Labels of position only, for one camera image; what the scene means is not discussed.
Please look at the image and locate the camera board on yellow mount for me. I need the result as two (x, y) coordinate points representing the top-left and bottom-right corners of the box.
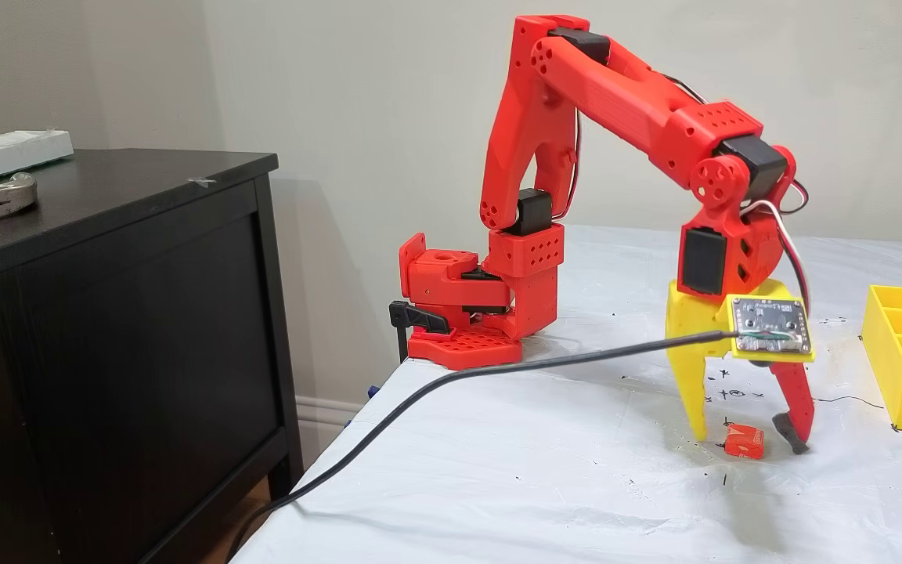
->
(729, 295), (817, 366)

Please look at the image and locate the black table clamp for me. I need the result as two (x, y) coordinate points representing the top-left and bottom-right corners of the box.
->
(388, 300), (452, 365)

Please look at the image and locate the white flat box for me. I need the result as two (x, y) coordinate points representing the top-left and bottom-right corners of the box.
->
(0, 129), (74, 186)

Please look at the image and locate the white plastic table cover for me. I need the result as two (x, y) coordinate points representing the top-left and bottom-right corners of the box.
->
(230, 225), (902, 564)

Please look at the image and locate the black wooden cabinet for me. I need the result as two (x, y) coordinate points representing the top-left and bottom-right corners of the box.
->
(0, 149), (303, 564)

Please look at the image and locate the black USB cable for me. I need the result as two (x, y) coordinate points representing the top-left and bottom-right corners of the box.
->
(225, 329), (743, 561)

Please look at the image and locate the orange candy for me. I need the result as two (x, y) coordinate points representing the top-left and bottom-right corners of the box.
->
(723, 424), (765, 460)

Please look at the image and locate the white red servo wire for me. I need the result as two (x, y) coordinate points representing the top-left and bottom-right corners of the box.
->
(778, 179), (810, 216)
(739, 199), (812, 316)

